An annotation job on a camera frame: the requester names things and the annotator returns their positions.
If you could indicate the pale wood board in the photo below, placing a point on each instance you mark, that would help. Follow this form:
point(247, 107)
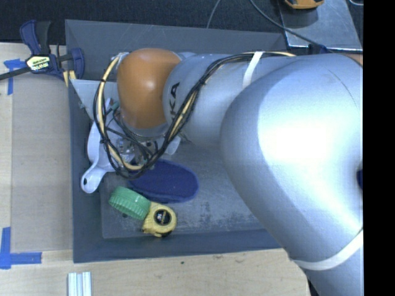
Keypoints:
point(41, 165)

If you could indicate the grey metal bin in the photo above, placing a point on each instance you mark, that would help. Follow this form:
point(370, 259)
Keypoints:
point(216, 196)

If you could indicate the yellow tape measure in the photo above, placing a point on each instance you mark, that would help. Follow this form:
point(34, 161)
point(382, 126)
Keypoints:
point(160, 219)

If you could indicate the blue cloth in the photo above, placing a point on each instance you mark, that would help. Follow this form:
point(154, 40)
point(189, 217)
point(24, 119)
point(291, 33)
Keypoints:
point(172, 180)

